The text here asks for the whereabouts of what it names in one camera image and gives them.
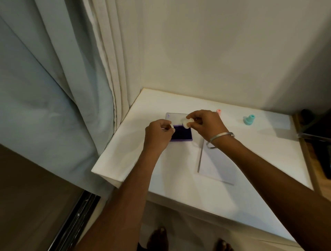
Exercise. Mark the metal sliding door track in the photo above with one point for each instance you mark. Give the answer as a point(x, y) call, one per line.
point(75, 222)

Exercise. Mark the person's right hand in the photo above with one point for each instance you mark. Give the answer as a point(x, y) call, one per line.
point(209, 124)

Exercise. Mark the cream curtain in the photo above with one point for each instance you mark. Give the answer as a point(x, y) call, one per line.
point(113, 64)

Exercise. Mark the teal stamp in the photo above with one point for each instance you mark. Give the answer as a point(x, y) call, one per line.
point(249, 120)

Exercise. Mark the dark furniture frame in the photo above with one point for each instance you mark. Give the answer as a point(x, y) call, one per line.
point(316, 139)

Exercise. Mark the small white paper sheet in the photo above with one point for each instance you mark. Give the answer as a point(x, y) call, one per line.
point(280, 121)

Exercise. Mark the person's right foot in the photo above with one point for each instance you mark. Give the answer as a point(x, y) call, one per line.
point(223, 245)

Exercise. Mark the person's left foot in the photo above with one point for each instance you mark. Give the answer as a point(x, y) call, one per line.
point(157, 240)

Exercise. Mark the person's left hand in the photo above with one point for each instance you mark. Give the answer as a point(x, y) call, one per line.
point(156, 137)

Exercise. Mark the white round stamp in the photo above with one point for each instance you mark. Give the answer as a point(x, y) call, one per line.
point(185, 123)

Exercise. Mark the pink stamp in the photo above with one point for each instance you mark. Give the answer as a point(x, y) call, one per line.
point(218, 111)

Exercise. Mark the person's left thumb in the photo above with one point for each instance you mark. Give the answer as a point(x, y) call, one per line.
point(168, 130)

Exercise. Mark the person's right thumb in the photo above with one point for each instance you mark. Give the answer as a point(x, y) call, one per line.
point(197, 125)

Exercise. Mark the person's left forearm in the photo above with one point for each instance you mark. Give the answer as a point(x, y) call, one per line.
point(124, 204)

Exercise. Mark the person's right forearm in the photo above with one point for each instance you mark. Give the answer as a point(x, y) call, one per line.
point(271, 186)

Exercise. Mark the person's foot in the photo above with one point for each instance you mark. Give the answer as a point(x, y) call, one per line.
point(223, 245)
point(157, 240)

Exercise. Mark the pale blue curtain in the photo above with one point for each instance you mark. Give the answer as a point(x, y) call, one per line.
point(38, 98)

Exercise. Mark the purple ink pad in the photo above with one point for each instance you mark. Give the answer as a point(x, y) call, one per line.
point(182, 133)

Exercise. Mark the silver wrist bangle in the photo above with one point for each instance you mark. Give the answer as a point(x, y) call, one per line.
point(219, 135)

